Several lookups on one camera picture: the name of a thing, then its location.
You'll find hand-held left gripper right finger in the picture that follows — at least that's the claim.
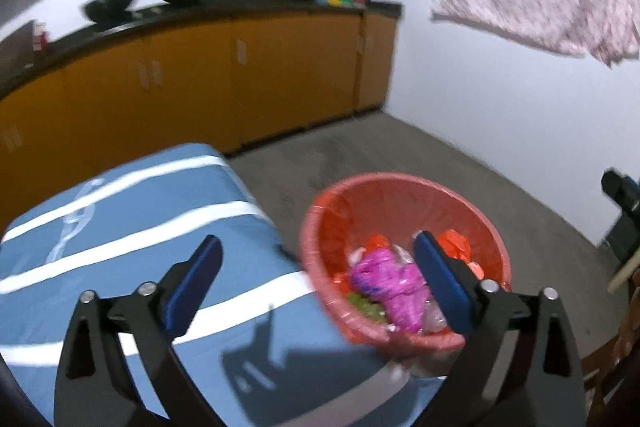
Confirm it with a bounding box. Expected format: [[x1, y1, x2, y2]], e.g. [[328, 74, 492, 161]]
[[412, 230, 588, 427]]

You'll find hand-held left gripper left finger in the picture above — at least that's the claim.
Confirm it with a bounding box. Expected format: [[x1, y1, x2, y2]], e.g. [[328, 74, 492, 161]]
[[52, 234, 226, 427]]

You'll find red plastic bag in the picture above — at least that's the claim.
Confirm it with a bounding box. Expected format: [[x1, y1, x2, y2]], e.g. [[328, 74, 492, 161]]
[[435, 229, 473, 264], [362, 234, 396, 258]]

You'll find pink plastic bag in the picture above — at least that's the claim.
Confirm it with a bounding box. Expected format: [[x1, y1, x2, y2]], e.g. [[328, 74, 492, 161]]
[[350, 247, 429, 334]]

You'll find yellow green plastic packet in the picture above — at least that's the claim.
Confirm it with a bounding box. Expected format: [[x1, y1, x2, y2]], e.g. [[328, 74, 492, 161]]
[[347, 292, 388, 323]]

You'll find red plastic waste bin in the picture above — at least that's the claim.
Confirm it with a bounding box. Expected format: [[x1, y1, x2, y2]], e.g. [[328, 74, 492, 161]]
[[299, 173, 512, 353]]

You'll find blue white striped cloth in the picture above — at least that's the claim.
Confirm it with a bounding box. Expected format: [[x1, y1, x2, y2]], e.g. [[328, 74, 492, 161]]
[[0, 143, 446, 427]]

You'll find brown wooden chair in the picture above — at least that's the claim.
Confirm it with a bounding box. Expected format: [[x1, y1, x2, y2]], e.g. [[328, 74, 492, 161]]
[[582, 252, 640, 427]]

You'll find wooden base cabinet row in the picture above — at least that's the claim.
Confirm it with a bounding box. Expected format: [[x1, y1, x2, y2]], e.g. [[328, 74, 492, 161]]
[[0, 9, 401, 228]]

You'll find black kitchen countertop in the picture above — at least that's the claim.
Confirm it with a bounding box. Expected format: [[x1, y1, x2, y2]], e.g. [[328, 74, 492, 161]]
[[0, 0, 403, 102]]

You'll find black open wok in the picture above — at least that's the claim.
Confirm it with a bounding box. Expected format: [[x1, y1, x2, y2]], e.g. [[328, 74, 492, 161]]
[[84, 0, 140, 24]]

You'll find small red bottle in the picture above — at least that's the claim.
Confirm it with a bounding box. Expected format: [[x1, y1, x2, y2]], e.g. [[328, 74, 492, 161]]
[[32, 21, 51, 52]]

